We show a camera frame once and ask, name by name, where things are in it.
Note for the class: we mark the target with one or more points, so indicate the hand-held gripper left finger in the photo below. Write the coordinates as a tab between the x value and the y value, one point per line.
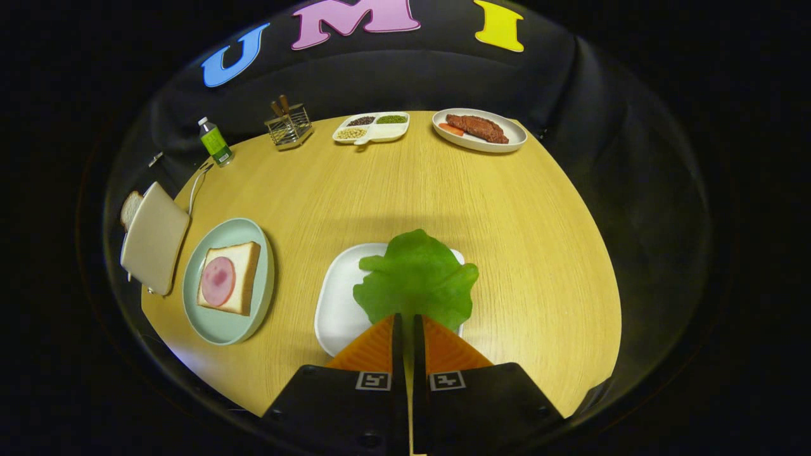
336	411

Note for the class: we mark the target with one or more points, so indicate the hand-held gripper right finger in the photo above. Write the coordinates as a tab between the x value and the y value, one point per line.
481	411

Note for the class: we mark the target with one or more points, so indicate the green lettuce leaf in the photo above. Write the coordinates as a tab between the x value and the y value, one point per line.
415	278

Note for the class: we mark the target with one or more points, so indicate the toasted bread slice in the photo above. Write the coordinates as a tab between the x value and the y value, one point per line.
130	209

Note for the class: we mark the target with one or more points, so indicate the white square plate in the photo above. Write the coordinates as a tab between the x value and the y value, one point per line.
339	304

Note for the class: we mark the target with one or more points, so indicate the pale green round plate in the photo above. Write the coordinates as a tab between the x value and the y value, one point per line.
222	326

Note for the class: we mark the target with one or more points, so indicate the white bread slice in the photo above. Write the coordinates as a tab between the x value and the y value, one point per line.
246	266

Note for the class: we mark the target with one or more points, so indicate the pink ham slice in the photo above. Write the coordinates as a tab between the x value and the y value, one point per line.
218	282

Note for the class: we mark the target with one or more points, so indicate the white toaster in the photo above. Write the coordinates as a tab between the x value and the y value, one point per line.
155	237

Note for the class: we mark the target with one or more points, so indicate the white oval plate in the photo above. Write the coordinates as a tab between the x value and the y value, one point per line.
507	142

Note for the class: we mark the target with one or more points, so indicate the yellow soybeans pile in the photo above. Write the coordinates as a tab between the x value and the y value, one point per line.
351	133

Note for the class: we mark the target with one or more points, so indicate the brown steak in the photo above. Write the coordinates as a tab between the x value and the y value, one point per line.
478	127

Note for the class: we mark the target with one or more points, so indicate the white divided dish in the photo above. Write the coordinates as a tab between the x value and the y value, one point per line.
388	132

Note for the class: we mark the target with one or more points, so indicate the orange carrot slice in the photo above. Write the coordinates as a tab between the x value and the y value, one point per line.
450	128

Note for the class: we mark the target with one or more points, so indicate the dark red beans pile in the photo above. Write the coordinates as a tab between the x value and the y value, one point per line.
361	121

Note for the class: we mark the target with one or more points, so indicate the green label water bottle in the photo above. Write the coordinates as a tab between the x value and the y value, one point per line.
215	144

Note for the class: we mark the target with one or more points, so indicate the green mung beans pile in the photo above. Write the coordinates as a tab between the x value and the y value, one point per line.
392	119

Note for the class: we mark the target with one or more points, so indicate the small white cloth tag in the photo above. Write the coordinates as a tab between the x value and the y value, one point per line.
156	159

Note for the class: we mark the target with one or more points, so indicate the black backdrop cloth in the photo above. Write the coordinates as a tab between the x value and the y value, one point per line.
431	76

